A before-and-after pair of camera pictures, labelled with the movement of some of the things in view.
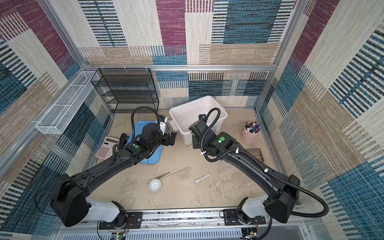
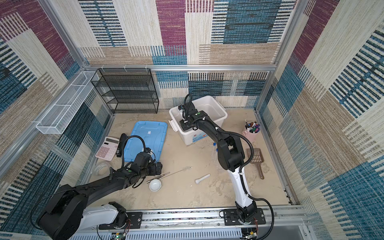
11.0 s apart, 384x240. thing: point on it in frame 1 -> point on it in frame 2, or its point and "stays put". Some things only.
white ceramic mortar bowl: (155, 185) stays put
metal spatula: (159, 177) stays put
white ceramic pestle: (198, 180) stays put
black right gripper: (195, 143) -> (185, 127)
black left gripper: (167, 142) -> (154, 171)
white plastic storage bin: (183, 116) stays put
